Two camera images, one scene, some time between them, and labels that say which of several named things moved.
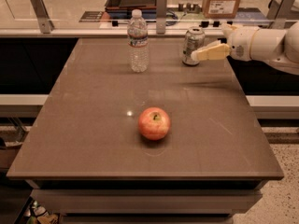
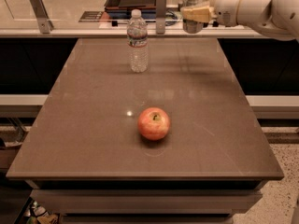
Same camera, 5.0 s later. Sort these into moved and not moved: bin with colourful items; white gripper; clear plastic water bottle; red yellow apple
Moved: white gripper
Not moved: bin with colourful items; red yellow apple; clear plastic water bottle
